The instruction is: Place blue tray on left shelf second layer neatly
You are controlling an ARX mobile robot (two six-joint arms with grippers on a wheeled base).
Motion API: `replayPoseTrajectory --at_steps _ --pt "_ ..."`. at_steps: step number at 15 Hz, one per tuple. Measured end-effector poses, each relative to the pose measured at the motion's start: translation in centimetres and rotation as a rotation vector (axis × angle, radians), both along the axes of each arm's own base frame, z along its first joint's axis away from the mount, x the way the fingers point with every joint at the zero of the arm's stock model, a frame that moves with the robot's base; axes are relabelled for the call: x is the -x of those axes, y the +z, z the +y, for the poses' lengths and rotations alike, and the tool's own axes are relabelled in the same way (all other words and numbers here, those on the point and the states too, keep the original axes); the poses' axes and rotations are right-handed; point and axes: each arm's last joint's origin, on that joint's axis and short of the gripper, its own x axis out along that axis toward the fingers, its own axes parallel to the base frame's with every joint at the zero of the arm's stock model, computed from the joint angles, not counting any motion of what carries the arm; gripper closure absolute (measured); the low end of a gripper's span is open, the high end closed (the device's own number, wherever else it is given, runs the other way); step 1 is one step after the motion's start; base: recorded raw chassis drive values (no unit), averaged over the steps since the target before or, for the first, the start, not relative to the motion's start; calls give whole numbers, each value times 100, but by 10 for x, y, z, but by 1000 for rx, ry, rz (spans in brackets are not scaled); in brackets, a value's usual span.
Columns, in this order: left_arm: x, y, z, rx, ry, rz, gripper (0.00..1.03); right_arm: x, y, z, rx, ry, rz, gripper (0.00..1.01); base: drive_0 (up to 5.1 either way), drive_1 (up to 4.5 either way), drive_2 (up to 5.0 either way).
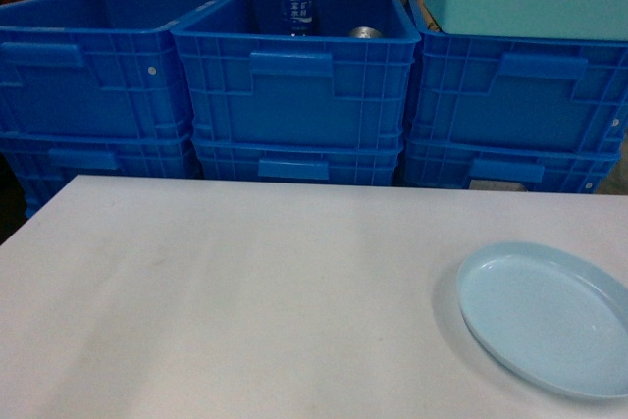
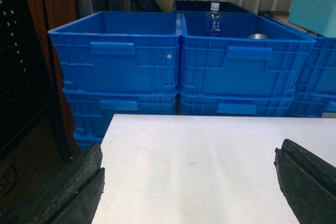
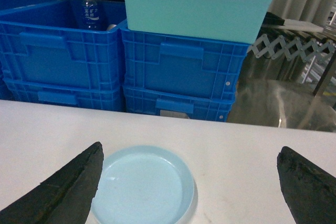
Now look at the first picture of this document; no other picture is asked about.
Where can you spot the blue crate top left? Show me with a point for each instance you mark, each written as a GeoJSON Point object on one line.
{"type": "Point", "coordinates": [94, 68]}

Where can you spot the blue crate top middle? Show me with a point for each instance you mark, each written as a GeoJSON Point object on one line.
{"type": "Point", "coordinates": [250, 82]}

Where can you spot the blue crate top right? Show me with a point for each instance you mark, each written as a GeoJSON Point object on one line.
{"type": "Point", "coordinates": [537, 94]}

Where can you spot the blue crate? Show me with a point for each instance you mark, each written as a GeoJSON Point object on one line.
{"type": "Point", "coordinates": [94, 68]}
{"type": "Point", "coordinates": [537, 94]}
{"type": "Point", "coordinates": [438, 164]}
{"type": "Point", "coordinates": [44, 166]}
{"type": "Point", "coordinates": [228, 161]}
{"type": "Point", "coordinates": [250, 82]}

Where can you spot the clear water bottle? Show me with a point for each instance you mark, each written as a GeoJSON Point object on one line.
{"type": "Point", "coordinates": [297, 17]}

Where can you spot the metal can top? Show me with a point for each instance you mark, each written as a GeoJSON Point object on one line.
{"type": "Point", "coordinates": [365, 32]}

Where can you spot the blue crate bottom middle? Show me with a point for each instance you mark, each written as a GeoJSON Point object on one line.
{"type": "Point", "coordinates": [228, 161]}

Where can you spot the blue crate bottom right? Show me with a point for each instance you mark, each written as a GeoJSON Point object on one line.
{"type": "Point", "coordinates": [438, 164]}

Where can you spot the light blue oval tray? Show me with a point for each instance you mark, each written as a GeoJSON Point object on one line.
{"type": "Point", "coordinates": [550, 317]}

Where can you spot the blue crate bottom left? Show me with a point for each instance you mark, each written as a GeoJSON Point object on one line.
{"type": "Point", "coordinates": [44, 166]}

